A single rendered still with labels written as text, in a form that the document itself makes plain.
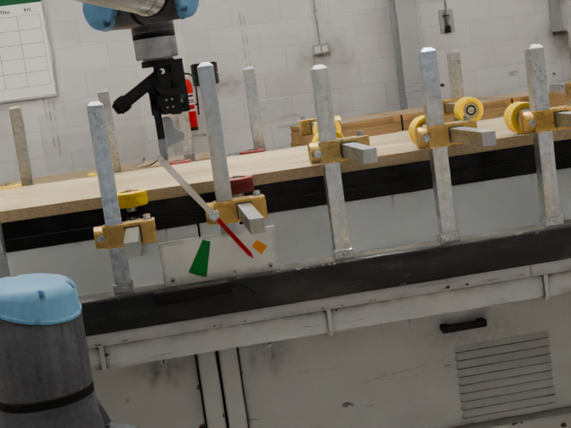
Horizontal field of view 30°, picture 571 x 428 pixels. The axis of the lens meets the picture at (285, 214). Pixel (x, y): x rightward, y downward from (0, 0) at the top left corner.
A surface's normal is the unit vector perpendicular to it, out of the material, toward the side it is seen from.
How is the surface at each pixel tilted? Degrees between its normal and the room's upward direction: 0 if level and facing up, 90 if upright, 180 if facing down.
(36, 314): 86
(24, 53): 90
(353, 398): 90
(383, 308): 90
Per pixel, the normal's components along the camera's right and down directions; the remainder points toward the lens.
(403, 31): 0.23, 0.10
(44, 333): 0.44, 0.07
